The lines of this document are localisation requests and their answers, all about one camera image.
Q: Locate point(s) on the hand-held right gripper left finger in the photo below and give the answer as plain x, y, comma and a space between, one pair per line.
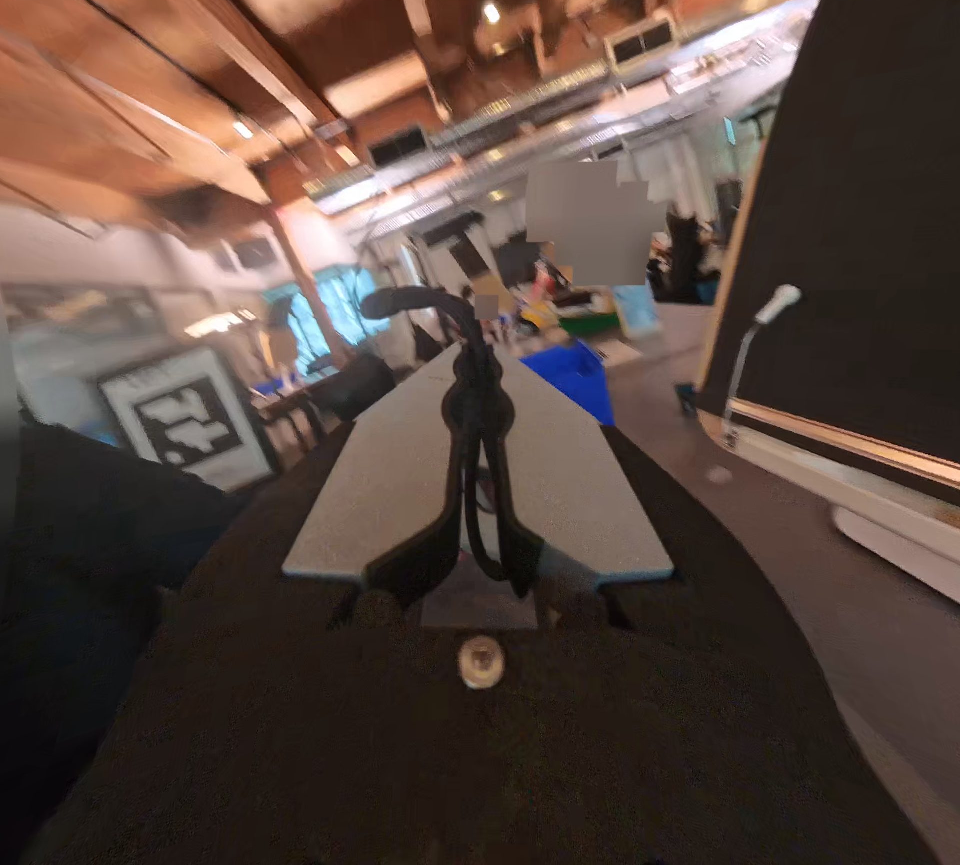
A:
375, 497

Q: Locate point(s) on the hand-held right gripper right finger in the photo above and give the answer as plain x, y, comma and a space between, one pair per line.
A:
585, 505

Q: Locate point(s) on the blue storage bin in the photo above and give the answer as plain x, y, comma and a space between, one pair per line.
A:
577, 377

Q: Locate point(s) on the small white piece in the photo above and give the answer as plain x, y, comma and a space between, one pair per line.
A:
718, 476

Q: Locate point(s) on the green storage bin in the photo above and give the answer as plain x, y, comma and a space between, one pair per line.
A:
592, 325

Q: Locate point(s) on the black white marker sign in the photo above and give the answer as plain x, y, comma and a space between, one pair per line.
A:
187, 415

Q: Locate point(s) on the white vent grille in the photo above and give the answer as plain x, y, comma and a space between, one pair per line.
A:
641, 44
397, 145

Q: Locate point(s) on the black board book stand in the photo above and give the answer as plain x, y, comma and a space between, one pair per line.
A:
862, 205

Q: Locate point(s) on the reddish wooden post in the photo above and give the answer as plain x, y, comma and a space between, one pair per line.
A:
307, 280

